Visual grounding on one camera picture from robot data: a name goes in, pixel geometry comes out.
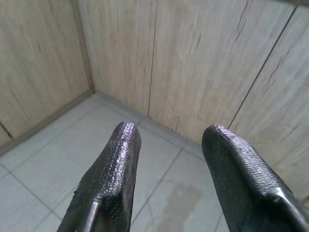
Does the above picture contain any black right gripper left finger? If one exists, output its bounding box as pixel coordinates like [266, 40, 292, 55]
[56, 121, 142, 232]

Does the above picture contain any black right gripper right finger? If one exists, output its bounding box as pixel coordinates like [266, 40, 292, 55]
[201, 124, 309, 232]

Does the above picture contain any light wood cabinet door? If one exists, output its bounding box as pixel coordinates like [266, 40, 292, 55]
[228, 4, 309, 196]
[77, 0, 159, 118]
[0, 0, 94, 145]
[147, 0, 298, 145]

